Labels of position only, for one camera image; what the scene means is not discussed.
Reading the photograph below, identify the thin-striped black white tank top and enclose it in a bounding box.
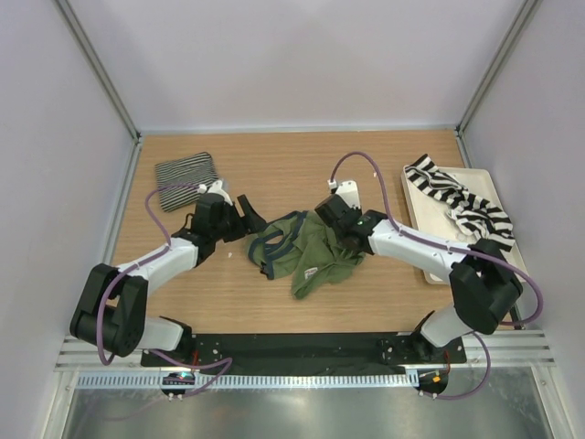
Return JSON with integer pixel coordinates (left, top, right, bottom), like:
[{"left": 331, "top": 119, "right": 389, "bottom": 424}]
[{"left": 154, "top": 152, "right": 218, "bottom": 213}]

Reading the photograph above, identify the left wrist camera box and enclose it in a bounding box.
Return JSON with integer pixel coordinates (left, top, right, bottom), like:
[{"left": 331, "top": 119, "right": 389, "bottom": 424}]
[{"left": 335, "top": 180, "right": 361, "bottom": 209}]

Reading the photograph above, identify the green tank top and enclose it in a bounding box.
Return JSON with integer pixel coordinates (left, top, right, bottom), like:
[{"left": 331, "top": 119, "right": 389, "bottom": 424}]
[{"left": 245, "top": 210, "right": 365, "bottom": 300}]

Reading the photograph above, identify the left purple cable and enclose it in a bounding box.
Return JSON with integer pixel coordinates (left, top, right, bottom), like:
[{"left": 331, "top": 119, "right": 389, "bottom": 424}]
[{"left": 98, "top": 181, "right": 234, "bottom": 421}]

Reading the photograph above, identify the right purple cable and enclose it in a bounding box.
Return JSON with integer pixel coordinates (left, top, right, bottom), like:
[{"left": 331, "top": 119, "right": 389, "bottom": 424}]
[{"left": 328, "top": 153, "right": 548, "bottom": 402}]

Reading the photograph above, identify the wide-striped black white tank top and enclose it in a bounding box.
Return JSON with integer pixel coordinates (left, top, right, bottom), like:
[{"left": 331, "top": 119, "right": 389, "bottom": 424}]
[{"left": 405, "top": 154, "right": 516, "bottom": 252}]

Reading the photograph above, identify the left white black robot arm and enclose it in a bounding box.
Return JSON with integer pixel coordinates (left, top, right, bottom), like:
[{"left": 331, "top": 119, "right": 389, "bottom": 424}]
[{"left": 69, "top": 193, "right": 267, "bottom": 366}]

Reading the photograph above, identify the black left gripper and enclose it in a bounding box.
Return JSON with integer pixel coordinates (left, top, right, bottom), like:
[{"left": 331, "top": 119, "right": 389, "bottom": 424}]
[{"left": 211, "top": 195, "right": 265, "bottom": 242}]

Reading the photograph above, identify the right aluminium corner post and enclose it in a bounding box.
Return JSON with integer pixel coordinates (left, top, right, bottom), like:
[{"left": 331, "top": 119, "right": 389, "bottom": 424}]
[{"left": 455, "top": 0, "right": 544, "bottom": 136}]

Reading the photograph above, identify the white plastic tray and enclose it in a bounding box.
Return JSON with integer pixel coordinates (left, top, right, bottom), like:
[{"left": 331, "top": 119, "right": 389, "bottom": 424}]
[{"left": 401, "top": 166, "right": 527, "bottom": 271}]

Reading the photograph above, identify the left aluminium corner post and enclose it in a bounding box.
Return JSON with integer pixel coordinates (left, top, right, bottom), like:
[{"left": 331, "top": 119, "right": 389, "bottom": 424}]
[{"left": 53, "top": 0, "right": 142, "bottom": 143}]

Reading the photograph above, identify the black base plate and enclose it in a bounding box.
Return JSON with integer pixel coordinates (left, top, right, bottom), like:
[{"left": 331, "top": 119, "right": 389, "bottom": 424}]
[{"left": 165, "top": 332, "right": 467, "bottom": 366}]

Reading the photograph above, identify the slotted cable duct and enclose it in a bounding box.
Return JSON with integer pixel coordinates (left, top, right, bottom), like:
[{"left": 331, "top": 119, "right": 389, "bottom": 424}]
[{"left": 76, "top": 370, "right": 419, "bottom": 391}]

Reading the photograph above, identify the aluminium corner post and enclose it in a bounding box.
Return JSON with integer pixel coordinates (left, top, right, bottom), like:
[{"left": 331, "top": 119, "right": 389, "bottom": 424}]
[
  {"left": 455, "top": 0, "right": 544, "bottom": 136},
  {"left": 53, "top": 0, "right": 142, "bottom": 143}
]

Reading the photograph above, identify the purple cable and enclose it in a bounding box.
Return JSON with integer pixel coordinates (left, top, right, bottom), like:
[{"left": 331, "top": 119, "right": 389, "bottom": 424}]
[
  {"left": 328, "top": 153, "right": 548, "bottom": 402},
  {"left": 98, "top": 181, "right": 234, "bottom": 421}
]

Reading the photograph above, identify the aluminium frame rail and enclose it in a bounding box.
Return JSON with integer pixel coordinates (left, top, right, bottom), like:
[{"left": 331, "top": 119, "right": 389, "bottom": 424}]
[{"left": 54, "top": 328, "right": 558, "bottom": 374}]

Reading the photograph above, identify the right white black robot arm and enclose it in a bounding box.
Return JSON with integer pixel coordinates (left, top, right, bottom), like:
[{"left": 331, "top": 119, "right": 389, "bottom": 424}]
[{"left": 315, "top": 194, "right": 523, "bottom": 362}]

